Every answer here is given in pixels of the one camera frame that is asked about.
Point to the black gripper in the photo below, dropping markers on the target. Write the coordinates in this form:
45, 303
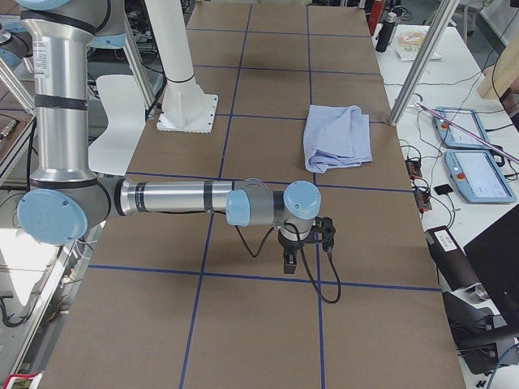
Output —
290, 245

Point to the blue striped button shirt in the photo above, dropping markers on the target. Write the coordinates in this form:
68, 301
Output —
336, 138

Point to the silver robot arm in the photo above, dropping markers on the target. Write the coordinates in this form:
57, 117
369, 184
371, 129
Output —
80, 183

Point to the black USB hub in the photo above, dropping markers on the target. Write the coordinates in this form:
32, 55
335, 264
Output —
422, 195

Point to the small black adapter box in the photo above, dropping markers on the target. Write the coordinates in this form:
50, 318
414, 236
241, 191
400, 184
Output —
444, 189

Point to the black monitor on stand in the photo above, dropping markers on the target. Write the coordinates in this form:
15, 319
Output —
481, 337

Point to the lower blue teach pendant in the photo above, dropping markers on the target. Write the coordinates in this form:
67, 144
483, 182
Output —
477, 177

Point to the black insulated bottle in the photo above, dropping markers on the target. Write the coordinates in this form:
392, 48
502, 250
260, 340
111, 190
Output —
385, 32

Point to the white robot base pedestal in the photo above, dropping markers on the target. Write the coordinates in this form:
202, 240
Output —
185, 106

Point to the aluminium frame post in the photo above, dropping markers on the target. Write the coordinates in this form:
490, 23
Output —
440, 21

